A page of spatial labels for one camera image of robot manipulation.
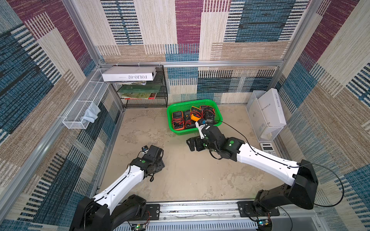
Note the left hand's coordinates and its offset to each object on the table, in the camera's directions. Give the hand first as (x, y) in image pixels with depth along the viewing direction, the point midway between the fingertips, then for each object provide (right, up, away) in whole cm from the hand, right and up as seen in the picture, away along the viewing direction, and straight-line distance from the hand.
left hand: (158, 163), depth 85 cm
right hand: (+20, +16, -8) cm, 27 cm away
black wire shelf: (-13, +43, +16) cm, 48 cm away
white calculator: (+72, +7, +13) cm, 73 cm away
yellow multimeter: (+23, +30, +11) cm, 39 cm away
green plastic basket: (+17, +36, +25) cm, 47 cm away
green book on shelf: (-10, +46, +10) cm, 48 cm away
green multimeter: (+18, +23, +11) cm, 31 cm away
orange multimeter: (+11, +25, +17) cm, 32 cm away
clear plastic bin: (+66, +17, +8) cm, 69 cm away
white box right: (+70, +33, +6) cm, 78 cm away
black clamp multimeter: (+32, +29, +12) cm, 45 cm away
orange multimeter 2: (+29, +34, +15) cm, 47 cm away
